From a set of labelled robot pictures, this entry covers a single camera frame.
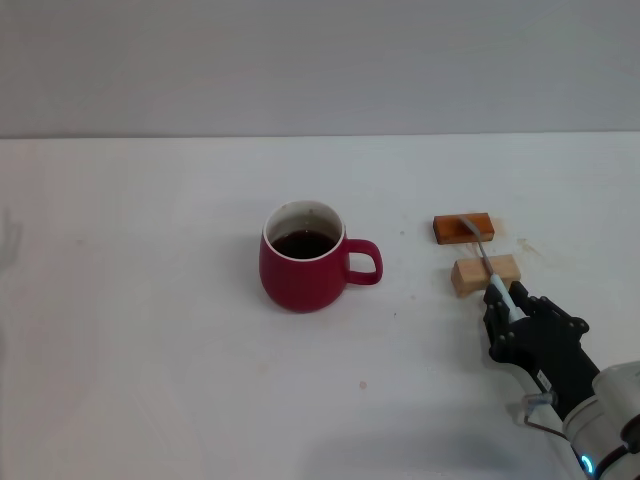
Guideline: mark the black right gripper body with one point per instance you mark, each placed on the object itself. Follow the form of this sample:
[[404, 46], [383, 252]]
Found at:
[[550, 345]]

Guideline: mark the dark orange wooden block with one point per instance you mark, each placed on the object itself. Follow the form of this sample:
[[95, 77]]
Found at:
[[450, 231]]

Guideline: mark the light arched wooden block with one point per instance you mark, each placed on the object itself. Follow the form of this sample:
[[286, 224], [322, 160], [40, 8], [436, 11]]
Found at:
[[470, 277]]

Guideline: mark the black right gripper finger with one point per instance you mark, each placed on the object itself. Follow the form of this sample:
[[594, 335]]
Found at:
[[522, 299], [496, 312]]

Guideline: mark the red ceramic coffee cup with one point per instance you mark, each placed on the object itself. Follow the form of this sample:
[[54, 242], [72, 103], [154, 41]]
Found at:
[[300, 282]]

